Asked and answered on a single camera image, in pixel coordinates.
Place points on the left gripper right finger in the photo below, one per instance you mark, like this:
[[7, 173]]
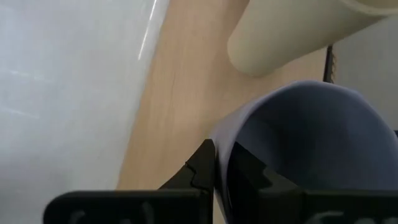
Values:
[[280, 202]]

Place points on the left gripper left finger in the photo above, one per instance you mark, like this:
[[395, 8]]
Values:
[[186, 199]]

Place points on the lavender grey mug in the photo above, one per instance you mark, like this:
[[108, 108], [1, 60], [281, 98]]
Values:
[[311, 130]]

